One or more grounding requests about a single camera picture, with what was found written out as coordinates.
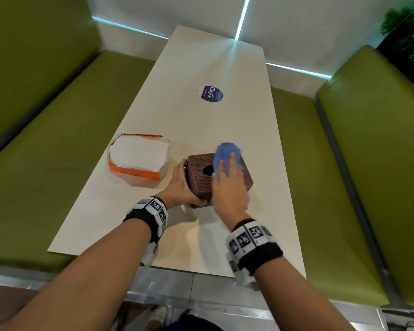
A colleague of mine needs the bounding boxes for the person's left hand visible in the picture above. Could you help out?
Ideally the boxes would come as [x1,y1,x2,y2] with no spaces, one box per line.
[154,158,208,211]

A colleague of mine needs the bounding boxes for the person's right hand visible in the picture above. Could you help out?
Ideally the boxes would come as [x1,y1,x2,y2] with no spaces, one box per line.
[210,152,251,230]

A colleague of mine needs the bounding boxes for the blue cleaning cloth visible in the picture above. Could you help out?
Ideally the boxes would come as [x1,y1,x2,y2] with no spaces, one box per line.
[215,143,245,182]

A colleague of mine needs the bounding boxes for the brown woven tissue box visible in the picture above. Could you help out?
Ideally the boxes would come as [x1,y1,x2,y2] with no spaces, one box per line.
[185,153,254,209]

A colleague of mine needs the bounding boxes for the person's left forearm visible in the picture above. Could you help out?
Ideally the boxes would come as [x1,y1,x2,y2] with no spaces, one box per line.
[0,217,152,331]

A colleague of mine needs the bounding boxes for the person's right forearm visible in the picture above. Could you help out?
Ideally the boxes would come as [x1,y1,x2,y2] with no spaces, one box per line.
[253,256,357,331]

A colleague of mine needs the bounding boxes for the orange and white tissue pack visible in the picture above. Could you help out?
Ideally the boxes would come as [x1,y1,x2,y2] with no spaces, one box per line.
[107,133,171,181]

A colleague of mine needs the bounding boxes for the black wristband with marker tags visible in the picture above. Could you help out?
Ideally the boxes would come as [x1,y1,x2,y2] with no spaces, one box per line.
[225,219,284,291]
[123,196,169,268]

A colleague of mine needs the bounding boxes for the round purple sticker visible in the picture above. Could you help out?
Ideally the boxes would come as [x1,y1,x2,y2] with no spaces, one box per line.
[197,85,224,103]

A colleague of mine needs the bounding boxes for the green bench seat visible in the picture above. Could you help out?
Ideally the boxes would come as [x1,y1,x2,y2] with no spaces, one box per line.
[270,87,390,307]
[0,50,156,273]

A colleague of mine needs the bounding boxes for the cyan light strip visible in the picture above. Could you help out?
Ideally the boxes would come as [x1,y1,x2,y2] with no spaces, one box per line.
[92,16,170,40]
[265,61,332,80]
[234,0,251,41]

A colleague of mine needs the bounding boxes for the dark shorts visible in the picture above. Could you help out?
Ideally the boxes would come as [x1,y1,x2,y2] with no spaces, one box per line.
[165,313,225,331]

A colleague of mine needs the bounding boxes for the white shoe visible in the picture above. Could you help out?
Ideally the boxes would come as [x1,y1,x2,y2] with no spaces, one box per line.
[148,305,168,331]

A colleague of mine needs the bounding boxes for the green bench backrest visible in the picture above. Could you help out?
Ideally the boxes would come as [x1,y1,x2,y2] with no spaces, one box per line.
[316,45,414,309]
[0,0,103,160]

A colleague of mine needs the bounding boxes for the green leafy plant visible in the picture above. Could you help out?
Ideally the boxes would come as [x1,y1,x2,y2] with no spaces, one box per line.
[379,0,414,66]

